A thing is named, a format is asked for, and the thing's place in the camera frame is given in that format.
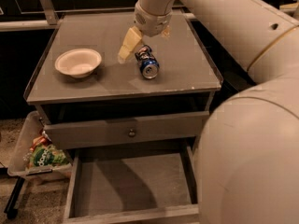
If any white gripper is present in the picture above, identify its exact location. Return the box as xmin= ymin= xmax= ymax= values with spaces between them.
xmin=118 ymin=2 xmax=172 ymax=62

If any blue pepsi can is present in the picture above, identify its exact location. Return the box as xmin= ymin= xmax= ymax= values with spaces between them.
xmin=135 ymin=45 xmax=160 ymax=79

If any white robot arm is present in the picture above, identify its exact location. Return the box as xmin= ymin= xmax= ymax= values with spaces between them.
xmin=135 ymin=0 xmax=299 ymax=224

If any grey drawer cabinet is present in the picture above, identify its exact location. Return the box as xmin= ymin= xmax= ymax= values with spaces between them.
xmin=23 ymin=10 xmax=224 ymax=154

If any grey top drawer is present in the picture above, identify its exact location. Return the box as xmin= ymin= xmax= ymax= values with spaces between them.
xmin=45 ymin=111 xmax=209 ymax=149

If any round metal drawer knob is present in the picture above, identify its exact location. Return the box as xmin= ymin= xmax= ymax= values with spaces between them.
xmin=128 ymin=129 xmax=136 ymax=137

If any open grey middle drawer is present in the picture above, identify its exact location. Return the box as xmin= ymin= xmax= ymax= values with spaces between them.
xmin=64 ymin=143 xmax=199 ymax=224

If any white paper bowl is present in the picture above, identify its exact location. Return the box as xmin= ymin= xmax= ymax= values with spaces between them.
xmin=54 ymin=49 xmax=102 ymax=78

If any metal railing bar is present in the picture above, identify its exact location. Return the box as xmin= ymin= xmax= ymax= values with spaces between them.
xmin=0 ymin=0 xmax=200 ymax=34

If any orange snack bag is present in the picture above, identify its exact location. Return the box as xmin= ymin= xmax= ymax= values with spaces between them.
xmin=30 ymin=135 xmax=50 ymax=151

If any green snack bag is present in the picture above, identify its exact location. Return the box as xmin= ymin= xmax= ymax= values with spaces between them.
xmin=28 ymin=145 xmax=69 ymax=168

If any clear plastic bin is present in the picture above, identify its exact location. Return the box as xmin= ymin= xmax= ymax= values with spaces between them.
xmin=7 ymin=111 xmax=72 ymax=183

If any black cart leg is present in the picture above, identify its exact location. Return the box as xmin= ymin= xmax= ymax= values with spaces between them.
xmin=4 ymin=176 xmax=25 ymax=219

